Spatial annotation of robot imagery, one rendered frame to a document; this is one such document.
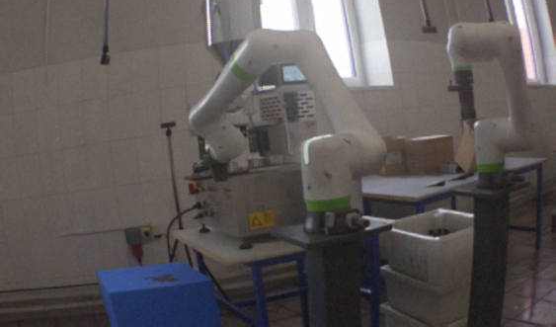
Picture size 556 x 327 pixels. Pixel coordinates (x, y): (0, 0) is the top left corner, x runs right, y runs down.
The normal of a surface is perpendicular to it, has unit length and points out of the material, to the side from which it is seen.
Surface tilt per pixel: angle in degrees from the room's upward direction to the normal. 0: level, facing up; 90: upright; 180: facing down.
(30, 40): 90
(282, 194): 90
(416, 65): 90
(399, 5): 90
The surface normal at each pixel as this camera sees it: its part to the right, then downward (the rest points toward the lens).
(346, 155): 0.62, -0.04
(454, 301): 0.32, 0.14
